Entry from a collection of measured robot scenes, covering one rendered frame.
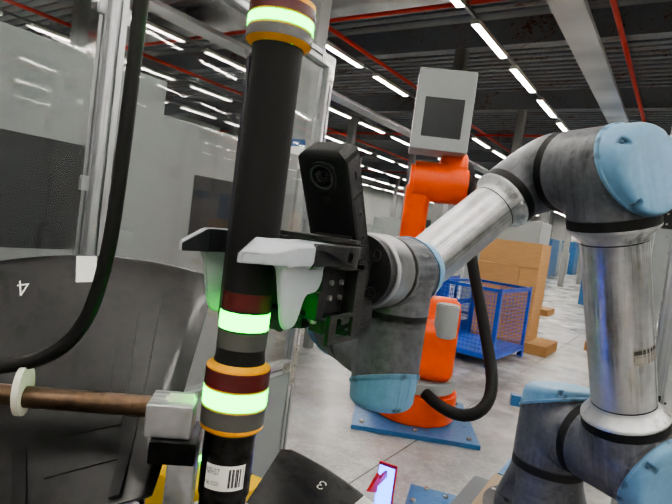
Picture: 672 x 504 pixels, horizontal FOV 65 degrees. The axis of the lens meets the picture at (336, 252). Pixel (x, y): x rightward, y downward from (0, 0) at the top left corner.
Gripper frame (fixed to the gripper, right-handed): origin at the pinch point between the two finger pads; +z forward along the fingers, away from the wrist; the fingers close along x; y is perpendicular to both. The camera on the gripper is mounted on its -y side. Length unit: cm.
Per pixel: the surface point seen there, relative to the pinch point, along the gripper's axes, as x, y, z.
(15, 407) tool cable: 9.8, 12.2, 6.1
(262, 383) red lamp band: -2.4, 9.1, -2.7
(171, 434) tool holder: 1.8, 13.0, 0.6
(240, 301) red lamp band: -0.9, 3.8, -1.3
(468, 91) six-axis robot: 102, -117, -368
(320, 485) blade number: 3.8, 26.8, -25.1
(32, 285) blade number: 21.4, 6.7, -1.1
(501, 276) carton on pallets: 142, 40, -788
